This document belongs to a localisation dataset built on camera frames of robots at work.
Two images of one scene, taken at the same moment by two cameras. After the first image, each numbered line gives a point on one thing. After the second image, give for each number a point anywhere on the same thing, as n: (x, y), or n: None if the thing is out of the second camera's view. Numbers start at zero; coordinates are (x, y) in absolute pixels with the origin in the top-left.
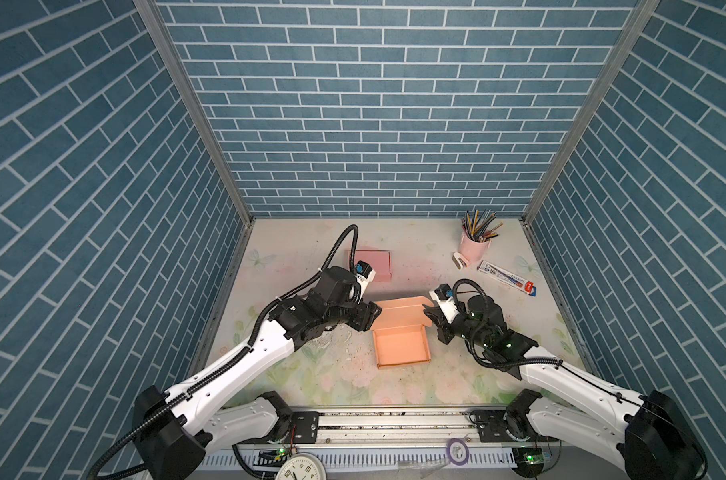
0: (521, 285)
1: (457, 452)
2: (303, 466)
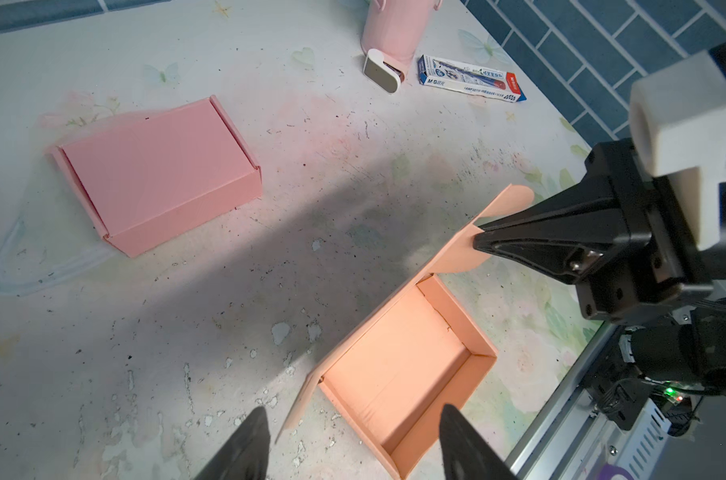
0: (440, 72)
1: (610, 470)
2: None
